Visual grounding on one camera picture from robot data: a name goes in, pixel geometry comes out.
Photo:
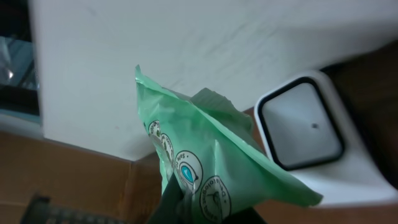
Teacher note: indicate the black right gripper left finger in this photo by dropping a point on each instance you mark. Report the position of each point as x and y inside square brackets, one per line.
[168, 210]

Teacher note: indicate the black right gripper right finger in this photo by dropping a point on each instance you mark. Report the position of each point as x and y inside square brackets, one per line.
[247, 216]

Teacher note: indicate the mint green snack packet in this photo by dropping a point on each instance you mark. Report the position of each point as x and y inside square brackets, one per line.
[206, 145]

